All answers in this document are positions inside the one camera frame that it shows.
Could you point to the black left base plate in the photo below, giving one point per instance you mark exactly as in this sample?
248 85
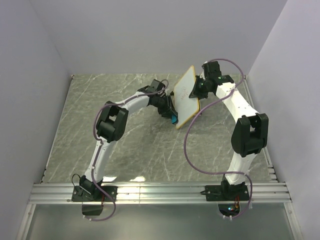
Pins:
81 195

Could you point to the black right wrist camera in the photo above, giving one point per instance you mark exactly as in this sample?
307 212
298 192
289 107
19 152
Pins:
211 69

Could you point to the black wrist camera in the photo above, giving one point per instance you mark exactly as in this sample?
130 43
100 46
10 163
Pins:
156 86
211 69

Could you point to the aluminium mounting rail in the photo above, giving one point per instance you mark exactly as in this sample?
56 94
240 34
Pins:
157 193

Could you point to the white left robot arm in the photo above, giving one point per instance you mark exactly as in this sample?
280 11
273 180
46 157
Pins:
110 124

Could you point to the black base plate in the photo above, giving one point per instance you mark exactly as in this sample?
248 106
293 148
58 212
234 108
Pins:
81 195
225 193

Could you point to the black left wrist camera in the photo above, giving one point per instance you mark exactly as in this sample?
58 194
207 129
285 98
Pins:
156 86

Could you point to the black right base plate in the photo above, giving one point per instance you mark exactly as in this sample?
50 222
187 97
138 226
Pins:
225 193

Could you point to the yellow framed whiteboard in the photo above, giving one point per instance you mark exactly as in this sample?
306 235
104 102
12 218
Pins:
185 107

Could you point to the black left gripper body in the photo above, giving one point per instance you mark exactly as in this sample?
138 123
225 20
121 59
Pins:
164 105

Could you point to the blue whiteboard eraser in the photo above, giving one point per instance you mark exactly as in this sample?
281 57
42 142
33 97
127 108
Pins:
174 119

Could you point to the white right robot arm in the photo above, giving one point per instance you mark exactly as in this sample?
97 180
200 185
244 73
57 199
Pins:
249 136

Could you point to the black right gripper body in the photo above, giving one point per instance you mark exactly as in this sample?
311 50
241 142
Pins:
201 83

